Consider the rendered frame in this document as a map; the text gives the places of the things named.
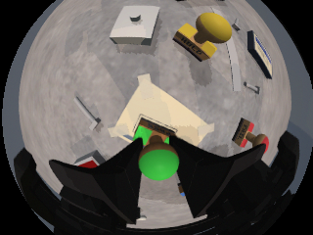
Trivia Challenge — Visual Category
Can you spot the cream paper card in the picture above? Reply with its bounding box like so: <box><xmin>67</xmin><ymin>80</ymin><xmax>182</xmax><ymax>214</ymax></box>
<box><xmin>109</xmin><ymin>74</ymin><xmax>214</xmax><ymax>146</ymax></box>

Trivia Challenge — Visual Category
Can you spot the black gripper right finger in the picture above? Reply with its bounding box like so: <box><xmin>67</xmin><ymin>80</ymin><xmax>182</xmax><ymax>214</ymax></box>
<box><xmin>168</xmin><ymin>136</ymin><xmax>266</xmax><ymax>219</ymax></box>

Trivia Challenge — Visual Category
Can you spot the yellow rubber stamp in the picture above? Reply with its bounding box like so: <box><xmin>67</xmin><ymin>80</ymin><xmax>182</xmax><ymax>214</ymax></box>
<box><xmin>173</xmin><ymin>12</ymin><xmax>232</xmax><ymax>62</ymax></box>

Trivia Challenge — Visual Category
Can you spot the grey metal ruler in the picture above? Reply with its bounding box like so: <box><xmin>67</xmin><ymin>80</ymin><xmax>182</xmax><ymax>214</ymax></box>
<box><xmin>211</xmin><ymin>8</ymin><xmax>242</xmax><ymax>91</ymax></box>

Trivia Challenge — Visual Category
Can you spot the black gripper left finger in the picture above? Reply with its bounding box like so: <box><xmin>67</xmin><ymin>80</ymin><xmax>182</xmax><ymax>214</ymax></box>
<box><xmin>48</xmin><ymin>138</ymin><xmax>144</xmax><ymax>224</ymax></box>

